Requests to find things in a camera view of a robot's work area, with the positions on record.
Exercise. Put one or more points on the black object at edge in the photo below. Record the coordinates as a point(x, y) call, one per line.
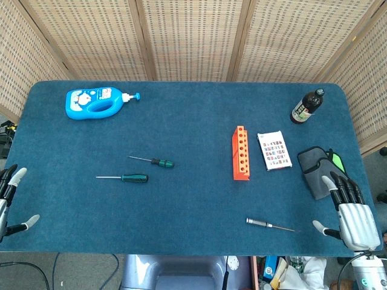
point(314, 169)

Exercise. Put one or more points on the woven bamboo folding screen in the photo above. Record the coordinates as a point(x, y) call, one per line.
point(193, 36)

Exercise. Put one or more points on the blue-grey robot torso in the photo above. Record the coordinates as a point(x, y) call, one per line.
point(181, 273)

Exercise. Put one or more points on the white crumpled cloth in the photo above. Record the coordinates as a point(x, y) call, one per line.
point(308, 272)

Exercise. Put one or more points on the dark glass bottle with label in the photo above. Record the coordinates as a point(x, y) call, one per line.
point(304, 109)

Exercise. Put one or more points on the orange screwdriver rack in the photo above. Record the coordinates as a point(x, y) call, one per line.
point(242, 152)

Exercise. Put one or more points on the blue felt table cover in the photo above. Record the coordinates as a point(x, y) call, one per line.
point(193, 199)

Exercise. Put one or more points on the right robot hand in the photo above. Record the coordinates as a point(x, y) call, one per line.
point(358, 222)

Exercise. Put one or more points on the large green-black screwdriver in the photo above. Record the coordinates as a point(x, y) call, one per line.
point(136, 178)

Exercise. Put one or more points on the black equipment with yellow parts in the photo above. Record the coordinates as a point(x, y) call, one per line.
point(6, 139)

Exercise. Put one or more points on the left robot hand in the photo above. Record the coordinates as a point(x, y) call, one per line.
point(8, 185)

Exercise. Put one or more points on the small green-black striped screwdriver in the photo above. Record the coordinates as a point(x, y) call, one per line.
point(163, 163)

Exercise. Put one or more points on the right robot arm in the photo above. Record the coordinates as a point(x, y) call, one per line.
point(366, 272)

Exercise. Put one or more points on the blue pump detergent bottle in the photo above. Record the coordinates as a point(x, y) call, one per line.
point(78, 104)

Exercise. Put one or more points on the blue cardboard box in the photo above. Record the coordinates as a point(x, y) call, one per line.
point(269, 267)

